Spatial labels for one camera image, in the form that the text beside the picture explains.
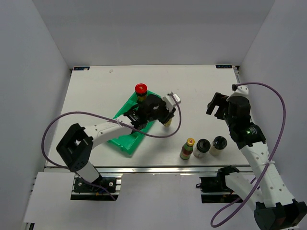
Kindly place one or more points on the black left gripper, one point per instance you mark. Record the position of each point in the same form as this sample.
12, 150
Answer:
167, 114

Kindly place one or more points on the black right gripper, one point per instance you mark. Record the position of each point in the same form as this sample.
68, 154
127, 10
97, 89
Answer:
218, 99

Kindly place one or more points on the yellow label brown bottle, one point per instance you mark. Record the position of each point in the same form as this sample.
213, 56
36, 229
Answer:
168, 123

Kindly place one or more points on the red cap sauce bottle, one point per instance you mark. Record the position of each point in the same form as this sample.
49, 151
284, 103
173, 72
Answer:
141, 92

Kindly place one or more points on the black lid spice jar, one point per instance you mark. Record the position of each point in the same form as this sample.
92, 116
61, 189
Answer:
202, 147

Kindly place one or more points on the green label sauce bottle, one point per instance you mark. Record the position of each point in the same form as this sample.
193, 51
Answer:
187, 149

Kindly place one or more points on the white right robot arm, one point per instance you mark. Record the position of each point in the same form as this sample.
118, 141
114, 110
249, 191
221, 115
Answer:
273, 205

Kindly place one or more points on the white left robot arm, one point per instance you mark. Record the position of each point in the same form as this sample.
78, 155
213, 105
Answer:
77, 143

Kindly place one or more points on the black grinder white jar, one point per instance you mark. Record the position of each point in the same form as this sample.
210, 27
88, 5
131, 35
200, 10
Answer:
218, 145

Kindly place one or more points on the blue label sticker right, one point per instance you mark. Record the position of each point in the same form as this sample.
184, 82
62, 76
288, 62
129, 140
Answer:
221, 66

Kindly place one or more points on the blue label sticker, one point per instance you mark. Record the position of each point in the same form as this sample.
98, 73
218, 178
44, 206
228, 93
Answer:
81, 68
221, 66

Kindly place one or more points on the green plastic divided bin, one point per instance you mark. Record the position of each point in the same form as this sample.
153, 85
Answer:
129, 143

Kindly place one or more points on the blue label sticker left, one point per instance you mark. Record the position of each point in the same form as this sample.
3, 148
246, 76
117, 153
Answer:
81, 68

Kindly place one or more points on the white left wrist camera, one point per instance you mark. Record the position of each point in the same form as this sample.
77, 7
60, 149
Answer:
171, 100

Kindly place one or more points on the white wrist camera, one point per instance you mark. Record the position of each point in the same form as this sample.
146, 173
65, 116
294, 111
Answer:
171, 100
241, 90

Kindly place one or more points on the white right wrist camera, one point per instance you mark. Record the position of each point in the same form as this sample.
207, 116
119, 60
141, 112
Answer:
241, 90

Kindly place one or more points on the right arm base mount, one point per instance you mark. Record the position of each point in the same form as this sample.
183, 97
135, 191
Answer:
212, 192

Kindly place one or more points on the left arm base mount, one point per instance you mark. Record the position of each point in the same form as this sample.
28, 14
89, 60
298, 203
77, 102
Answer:
108, 191

